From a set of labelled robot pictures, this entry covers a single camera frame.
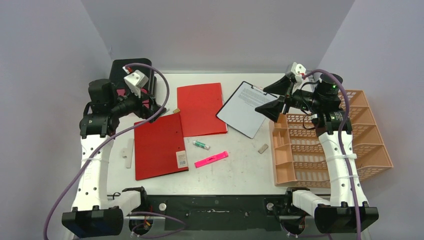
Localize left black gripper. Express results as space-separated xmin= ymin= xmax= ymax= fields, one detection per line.
xmin=110 ymin=85 xmax=166 ymax=122

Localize black clipboard with paper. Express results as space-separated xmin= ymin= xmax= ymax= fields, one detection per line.
xmin=215 ymin=81 xmax=278 ymax=139

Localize thin red folder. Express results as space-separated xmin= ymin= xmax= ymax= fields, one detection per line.
xmin=176 ymin=82 xmax=228 ymax=137

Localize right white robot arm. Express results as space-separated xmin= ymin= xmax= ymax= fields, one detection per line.
xmin=255 ymin=70 xmax=379 ymax=237

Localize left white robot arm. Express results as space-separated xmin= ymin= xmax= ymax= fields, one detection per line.
xmin=61 ymin=77 xmax=160 ymax=239

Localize black pink drawer unit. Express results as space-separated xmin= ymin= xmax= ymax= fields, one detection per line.
xmin=108 ymin=58 xmax=158 ymax=100

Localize thick red binder folder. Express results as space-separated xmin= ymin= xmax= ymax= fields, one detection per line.
xmin=134 ymin=113 xmax=189 ymax=181

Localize small beige eraser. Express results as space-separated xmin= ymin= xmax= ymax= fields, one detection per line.
xmin=257 ymin=144 xmax=269 ymax=154

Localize white plastic ruler piece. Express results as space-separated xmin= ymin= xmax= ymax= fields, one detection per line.
xmin=121 ymin=138 xmax=134 ymax=169

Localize orange plastic file organizer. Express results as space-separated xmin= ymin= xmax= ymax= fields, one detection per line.
xmin=269 ymin=90 xmax=393 ymax=188

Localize green white glue stick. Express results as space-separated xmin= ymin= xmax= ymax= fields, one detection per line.
xmin=192 ymin=140 xmax=211 ymax=150

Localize pink highlighter marker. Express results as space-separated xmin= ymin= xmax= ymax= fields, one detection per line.
xmin=194 ymin=151 xmax=229 ymax=168

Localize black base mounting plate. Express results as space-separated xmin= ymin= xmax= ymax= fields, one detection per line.
xmin=129 ymin=194 xmax=307 ymax=232

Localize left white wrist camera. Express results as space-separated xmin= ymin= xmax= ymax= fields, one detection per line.
xmin=123 ymin=70 xmax=149 ymax=99

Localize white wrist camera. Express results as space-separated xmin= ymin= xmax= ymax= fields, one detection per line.
xmin=285 ymin=62 xmax=307 ymax=84
xmin=123 ymin=70 xmax=149 ymax=99

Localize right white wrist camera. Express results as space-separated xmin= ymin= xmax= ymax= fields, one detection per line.
xmin=285 ymin=62 xmax=307 ymax=84

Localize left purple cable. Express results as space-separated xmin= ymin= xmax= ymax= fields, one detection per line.
xmin=43 ymin=62 xmax=188 ymax=240

